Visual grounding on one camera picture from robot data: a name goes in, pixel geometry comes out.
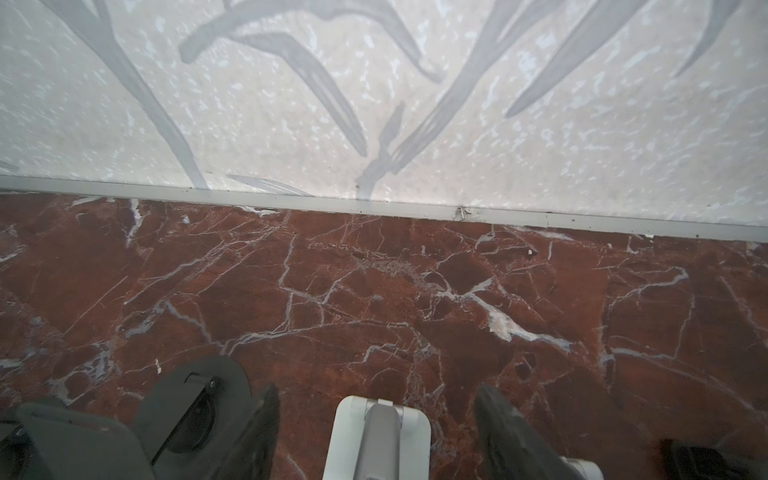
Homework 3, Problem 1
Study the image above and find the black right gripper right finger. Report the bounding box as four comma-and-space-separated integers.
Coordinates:
474, 384, 583, 480

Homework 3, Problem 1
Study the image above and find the round grey stand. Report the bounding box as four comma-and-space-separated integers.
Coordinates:
131, 356, 263, 479
1, 400, 155, 479

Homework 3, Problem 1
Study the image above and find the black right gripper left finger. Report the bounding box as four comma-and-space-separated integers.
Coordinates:
206, 383, 280, 479

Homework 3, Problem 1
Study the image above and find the white stand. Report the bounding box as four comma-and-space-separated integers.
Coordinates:
323, 396, 431, 479
562, 457, 604, 480

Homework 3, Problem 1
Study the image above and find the round grey stand left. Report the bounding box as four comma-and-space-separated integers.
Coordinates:
1, 400, 155, 479

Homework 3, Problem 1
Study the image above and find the black folding stand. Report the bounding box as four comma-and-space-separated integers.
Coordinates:
661, 439, 767, 480

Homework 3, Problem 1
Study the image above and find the white stand right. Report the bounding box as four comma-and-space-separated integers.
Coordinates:
562, 457, 604, 480

